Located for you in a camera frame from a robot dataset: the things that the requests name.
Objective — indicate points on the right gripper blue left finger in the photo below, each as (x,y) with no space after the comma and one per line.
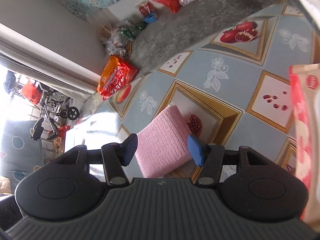
(128,149)

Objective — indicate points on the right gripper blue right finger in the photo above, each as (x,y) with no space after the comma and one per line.
(196,148)

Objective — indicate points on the pink knitted sponge pad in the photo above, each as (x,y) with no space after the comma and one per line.
(162,145)

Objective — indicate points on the pomegranate pattern tablecloth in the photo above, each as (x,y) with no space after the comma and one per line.
(232,89)

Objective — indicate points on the orange snack bag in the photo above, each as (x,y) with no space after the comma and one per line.
(117,74)

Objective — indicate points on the wheelchair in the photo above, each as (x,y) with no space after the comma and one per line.
(53,104)

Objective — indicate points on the red bag on wheelchair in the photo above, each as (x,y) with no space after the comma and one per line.
(31,93)

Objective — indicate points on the pile of plastic bags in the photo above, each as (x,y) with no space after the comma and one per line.
(116,38)

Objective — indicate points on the red pink wet wipes pack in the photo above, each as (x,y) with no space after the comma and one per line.
(305,100)

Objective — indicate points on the blue small box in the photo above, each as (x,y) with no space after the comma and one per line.
(153,17)

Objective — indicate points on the red paper box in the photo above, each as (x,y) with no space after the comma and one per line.
(146,8)

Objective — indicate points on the white curtain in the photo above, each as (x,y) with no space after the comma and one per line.
(61,71)

